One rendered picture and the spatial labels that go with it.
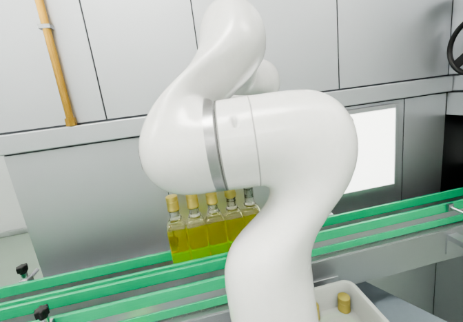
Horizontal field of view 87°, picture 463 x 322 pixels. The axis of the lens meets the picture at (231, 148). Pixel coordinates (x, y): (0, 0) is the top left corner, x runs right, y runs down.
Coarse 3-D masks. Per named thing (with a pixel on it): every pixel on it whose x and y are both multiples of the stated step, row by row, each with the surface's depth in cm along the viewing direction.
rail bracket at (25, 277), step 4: (24, 264) 74; (16, 268) 73; (20, 268) 72; (24, 268) 73; (36, 268) 79; (20, 272) 72; (24, 272) 73; (32, 272) 77; (36, 272) 78; (24, 276) 73; (28, 276) 74; (32, 276) 75; (20, 280) 73; (24, 280) 73; (28, 280) 74
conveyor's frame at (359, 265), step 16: (400, 240) 83; (416, 240) 84; (432, 240) 86; (320, 256) 80; (336, 256) 80; (352, 256) 81; (368, 256) 82; (384, 256) 83; (400, 256) 84; (416, 256) 86; (432, 256) 87; (448, 256) 88; (320, 272) 79; (336, 272) 81; (352, 272) 82; (368, 272) 83; (384, 272) 84; (176, 320) 64; (192, 320) 63; (208, 320) 64; (224, 320) 65
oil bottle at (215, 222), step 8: (208, 216) 73; (216, 216) 73; (208, 224) 73; (216, 224) 73; (224, 224) 74; (208, 232) 73; (216, 232) 74; (224, 232) 74; (216, 240) 74; (224, 240) 75; (216, 248) 75; (224, 248) 75
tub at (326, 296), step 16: (320, 288) 73; (336, 288) 73; (352, 288) 72; (320, 304) 73; (336, 304) 74; (352, 304) 73; (368, 304) 66; (320, 320) 70; (336, 320) 70; (352, 320) 69; (368, 320) 66; (384, 320) 61
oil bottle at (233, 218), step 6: (228, 210) 74; (234, 210) 74; (240, 210) 75; (228, 216) 73; (234, 216) 74; (240, 216) 74; (228, 222) 73; (234, 222) 74; (240, 222) 74; (228, 228) 74; (234, 228) 74; (240, 228) 75; (228, 234) 74; (234, 234) 75; (228, 240) 75; (228, 246) 78
